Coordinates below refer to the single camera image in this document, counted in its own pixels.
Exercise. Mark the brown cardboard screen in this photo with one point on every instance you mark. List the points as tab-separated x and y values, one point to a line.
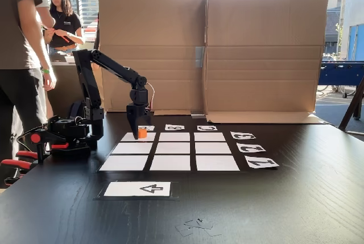
256	56

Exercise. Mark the white arrow paper sheet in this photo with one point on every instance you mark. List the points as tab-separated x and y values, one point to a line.
125	189

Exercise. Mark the paper label number 2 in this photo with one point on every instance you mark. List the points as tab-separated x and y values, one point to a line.
250	148

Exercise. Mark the paper label letter B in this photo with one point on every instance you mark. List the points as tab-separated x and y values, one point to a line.
174	127

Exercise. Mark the red black clamp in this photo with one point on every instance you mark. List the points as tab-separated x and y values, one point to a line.
20	165

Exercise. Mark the white nine-square grid sheet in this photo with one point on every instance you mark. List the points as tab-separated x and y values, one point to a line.
173	153

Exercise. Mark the paper label number 3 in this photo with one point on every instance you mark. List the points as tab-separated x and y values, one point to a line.
243	135

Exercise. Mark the paper label number 1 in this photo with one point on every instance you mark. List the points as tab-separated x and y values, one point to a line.
261	162

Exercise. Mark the dark wooden stand leg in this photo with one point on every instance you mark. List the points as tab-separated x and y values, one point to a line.
354	107

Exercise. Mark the paper label letter C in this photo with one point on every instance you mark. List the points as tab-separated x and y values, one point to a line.
207	128

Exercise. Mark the grey duct tape strip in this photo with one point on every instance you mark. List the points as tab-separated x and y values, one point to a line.
198	115
199	57

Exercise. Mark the blue foosball table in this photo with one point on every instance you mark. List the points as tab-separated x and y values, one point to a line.
341	73

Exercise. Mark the round orange token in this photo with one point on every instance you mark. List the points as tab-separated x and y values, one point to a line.
142	133

